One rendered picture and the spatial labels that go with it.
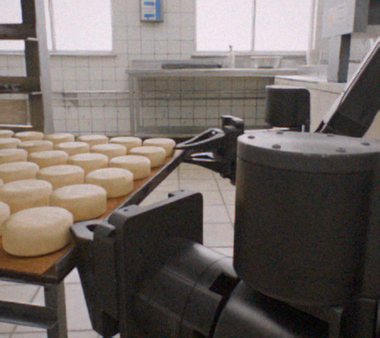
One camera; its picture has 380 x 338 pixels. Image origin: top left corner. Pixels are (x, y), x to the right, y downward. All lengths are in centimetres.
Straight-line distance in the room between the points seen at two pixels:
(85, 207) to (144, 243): 14
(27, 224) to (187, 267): 14
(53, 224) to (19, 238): 2
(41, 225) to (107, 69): 429
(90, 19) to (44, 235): 446
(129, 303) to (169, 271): 3
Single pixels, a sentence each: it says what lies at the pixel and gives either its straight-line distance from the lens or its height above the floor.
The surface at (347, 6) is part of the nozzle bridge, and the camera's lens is 158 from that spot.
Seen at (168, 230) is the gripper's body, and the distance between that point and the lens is 23.
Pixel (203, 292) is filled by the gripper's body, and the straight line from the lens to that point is 20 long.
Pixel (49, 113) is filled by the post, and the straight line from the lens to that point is 75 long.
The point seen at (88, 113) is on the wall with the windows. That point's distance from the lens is 464.
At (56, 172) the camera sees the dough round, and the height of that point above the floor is 79.
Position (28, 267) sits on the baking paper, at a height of 77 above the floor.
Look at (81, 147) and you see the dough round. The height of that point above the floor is 79.
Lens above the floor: 90
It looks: 11 degrees down
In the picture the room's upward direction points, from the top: straight up
